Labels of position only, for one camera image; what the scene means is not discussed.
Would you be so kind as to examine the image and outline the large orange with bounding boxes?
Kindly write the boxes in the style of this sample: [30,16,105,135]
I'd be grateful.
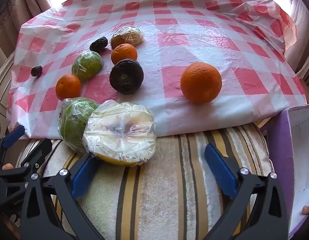
[180,62,223,104]

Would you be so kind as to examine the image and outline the beige lace curtain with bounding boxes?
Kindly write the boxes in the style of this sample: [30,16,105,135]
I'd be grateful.
[0,0,32,55]

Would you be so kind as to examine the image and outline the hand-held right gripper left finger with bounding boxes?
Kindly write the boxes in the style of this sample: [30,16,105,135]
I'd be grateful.
[20,155,105,240]

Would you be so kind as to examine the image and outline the wrapped brownish yellow fruit half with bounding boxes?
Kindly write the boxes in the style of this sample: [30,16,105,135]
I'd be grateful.
[110,25,144,49]

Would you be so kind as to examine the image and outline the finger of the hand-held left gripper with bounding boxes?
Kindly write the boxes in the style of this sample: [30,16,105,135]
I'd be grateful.
[0,124,26,165]
[0,138,53,180]

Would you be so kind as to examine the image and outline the dark dried date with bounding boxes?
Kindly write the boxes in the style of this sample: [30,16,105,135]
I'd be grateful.
[90,36,109,53]
[31,65,43,78]

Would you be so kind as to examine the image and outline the purple cardboard box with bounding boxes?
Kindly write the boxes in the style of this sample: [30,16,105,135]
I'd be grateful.
[259,104,309,240]

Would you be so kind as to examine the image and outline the red white checked plastic tablecloth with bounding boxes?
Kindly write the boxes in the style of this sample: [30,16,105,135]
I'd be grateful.
[7,0,308,140]

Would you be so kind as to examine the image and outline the wrapped large yellow fruit half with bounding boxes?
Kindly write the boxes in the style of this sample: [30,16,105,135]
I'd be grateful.
[83,100,157,167]

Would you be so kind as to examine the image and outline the small tangerine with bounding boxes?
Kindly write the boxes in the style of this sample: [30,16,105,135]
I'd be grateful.
[111,43,138,65]
[55,74,82,101]

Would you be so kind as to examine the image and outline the white cabinet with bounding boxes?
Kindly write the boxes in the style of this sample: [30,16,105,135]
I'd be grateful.
[0,52,22,137]

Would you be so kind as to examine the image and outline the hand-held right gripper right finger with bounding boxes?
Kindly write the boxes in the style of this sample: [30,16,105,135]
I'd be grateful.
[204,144,290,240]

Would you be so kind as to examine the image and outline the striped plush towel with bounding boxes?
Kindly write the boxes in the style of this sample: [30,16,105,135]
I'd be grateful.
[15,124,275,240]

